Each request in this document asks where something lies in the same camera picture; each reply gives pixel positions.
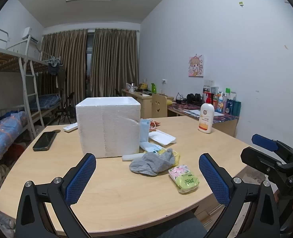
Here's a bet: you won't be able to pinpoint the black smartphone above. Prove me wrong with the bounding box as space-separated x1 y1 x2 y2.
33 131 57 152

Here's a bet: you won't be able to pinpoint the wooden smiley chair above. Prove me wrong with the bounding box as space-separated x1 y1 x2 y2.
152 93 168 118

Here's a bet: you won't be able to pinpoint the red clothes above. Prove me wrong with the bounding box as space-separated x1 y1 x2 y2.
10 143 26 157

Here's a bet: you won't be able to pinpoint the silver thermos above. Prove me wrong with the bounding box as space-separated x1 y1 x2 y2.
202 87 212 105

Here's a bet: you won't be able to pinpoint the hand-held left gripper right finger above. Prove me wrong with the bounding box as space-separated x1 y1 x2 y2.
199 153 281 238

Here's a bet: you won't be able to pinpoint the dark blue bottle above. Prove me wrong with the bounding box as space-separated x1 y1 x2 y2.
225 99 234 115

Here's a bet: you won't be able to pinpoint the red white snack packet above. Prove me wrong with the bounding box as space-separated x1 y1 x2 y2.
150 120 163 131

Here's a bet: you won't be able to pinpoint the blue orange quilt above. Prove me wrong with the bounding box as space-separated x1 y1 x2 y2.
0 111 28 159

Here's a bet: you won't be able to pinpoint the floral green tissue pack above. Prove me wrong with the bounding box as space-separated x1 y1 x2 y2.
168 165 200 194

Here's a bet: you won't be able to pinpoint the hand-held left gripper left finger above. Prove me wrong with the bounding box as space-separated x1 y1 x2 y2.
15 153 97 238

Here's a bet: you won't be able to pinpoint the black headphones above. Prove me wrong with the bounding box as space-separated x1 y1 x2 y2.
186 93 204 105

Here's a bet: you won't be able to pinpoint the white bunk bed ladder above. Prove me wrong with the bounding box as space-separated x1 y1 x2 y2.
19 57 45 140

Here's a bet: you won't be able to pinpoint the printed paper sheets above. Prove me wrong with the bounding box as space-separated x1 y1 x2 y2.
183 109 201 117

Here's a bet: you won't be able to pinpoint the blue plaid bedding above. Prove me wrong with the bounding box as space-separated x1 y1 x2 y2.
29 94 61 112

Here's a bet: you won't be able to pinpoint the hanging dark clothes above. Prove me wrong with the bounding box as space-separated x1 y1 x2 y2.
48 59 66 88

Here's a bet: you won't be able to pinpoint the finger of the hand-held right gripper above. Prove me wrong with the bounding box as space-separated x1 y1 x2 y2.
240 147 289 179
251 134 293 158

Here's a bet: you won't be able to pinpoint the white foam tube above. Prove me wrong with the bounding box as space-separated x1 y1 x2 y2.
122 153 147 161

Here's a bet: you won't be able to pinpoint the white foam box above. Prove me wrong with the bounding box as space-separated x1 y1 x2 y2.
76 97 141 158

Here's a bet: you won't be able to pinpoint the grey sock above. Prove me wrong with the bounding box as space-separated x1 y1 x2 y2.
129 148 176 176

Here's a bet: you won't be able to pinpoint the white pump lotion bottle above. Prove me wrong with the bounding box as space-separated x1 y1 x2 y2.
198 97 215 134

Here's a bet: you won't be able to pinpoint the brown curtain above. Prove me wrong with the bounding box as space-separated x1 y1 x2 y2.
90 29 139 98
41 30 88 109

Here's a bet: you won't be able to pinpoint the white air conditioner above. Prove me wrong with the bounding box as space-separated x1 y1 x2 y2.
22 27 40 42

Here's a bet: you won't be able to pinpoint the black folding chair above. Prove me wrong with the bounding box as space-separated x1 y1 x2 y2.
58 92 76 125

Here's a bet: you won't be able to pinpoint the yellow foam net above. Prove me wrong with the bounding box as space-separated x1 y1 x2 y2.
159 149 181 173

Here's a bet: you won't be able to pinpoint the light wooden desk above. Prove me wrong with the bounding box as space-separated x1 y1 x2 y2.
122 89 174 118

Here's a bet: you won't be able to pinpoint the white face mask pack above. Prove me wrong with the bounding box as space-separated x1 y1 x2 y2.
148 130 177 146

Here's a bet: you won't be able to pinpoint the white metal bunk bed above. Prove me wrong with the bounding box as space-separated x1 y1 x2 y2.
38 51 67 119
0 25 62 179

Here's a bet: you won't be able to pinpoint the cartoon wall poster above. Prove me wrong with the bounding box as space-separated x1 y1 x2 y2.
188 55 205 77

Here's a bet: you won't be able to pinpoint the teal box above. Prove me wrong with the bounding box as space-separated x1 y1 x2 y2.
232 100 242 116

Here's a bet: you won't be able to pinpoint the blue face mask pack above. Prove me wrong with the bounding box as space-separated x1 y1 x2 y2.
139 118 152 142
139 141 166 153

